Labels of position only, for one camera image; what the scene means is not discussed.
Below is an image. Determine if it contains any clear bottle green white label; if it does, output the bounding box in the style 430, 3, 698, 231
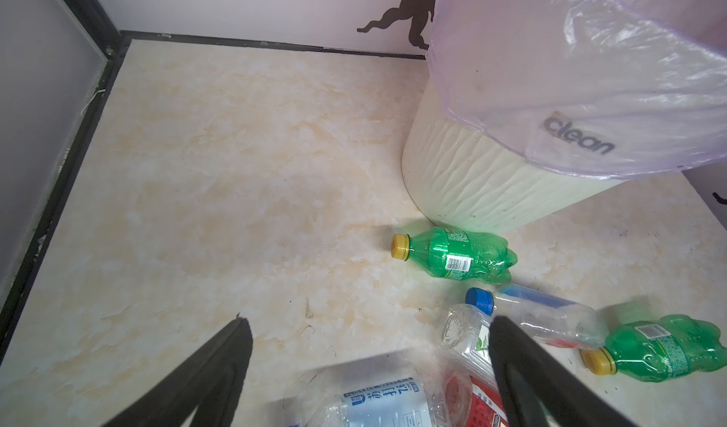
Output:
440, 304, 498, 389

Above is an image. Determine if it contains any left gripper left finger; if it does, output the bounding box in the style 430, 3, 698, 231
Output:
106, 317, 254, 426

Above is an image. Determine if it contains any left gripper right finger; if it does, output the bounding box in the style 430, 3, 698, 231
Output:
488, 317, 630, 426

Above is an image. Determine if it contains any clear bottle blue cap red label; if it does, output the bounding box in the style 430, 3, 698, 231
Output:
465, 284, 609, 349

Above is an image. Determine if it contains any cream plastic waste bin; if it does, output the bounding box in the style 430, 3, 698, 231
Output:
401, 81, 618, 234

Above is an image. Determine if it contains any orange drink red label bottle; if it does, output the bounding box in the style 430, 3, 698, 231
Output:
444, 372, 509, 427

